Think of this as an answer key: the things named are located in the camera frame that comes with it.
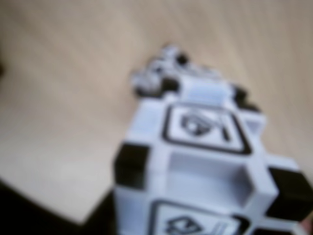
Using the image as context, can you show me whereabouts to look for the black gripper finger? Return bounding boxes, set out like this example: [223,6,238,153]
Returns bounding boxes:
[84,192,117,235]

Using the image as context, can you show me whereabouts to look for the white cube layered hexagon symbol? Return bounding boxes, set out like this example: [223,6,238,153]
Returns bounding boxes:
[112,97,305,235]

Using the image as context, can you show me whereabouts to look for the white cube angular letters symbol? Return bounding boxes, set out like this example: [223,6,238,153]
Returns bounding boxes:
[131,43,221,97]

